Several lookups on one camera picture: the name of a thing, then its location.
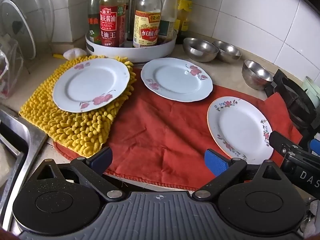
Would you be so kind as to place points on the glass pot lid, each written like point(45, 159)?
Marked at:
point(37, 7)
point(17, 30)

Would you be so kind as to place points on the light green object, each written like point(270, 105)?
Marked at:
point(312, 86)

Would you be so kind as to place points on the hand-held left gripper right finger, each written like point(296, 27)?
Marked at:
point(216, 163)

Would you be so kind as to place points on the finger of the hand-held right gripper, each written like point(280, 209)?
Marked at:
point(315, 146)
point(282, 142)

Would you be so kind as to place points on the small yellow object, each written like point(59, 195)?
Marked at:
point(58, 55)

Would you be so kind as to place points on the green and yellow label bottle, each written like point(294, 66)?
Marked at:
point(184, 10)

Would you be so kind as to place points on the garlic bulb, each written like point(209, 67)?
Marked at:
point(73, 53)

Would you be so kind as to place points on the white plate small flower rim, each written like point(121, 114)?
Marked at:
point(240, 130)

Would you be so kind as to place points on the red label soy sauce bottle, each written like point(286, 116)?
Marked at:
point(112, 22)

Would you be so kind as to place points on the white round turntable tray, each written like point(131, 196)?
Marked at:
point(150, 53)

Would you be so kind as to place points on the stainless steel sink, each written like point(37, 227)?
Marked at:
point(20, 140)

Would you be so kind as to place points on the clear plastic container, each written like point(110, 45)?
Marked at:
point(10, 72)

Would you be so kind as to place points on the metal turntable pole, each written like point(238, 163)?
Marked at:
point(132, 10)

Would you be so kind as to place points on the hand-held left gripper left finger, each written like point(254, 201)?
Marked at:
point(102, 156)

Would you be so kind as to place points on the green glass bottle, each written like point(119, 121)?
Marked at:
point(93, 17)

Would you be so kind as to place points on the yellow chenille mat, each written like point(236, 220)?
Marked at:
point(75, 132)

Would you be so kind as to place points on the large stainless steel bowl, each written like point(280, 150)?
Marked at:
point(200, 50)

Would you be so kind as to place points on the red cloth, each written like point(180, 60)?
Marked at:
point(162, 135)

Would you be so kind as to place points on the white plate large red flowers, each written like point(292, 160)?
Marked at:
point(91, 85)
point(175, 80)

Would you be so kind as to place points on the yellow label vinegar bottle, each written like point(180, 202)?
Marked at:
point(147, 25)

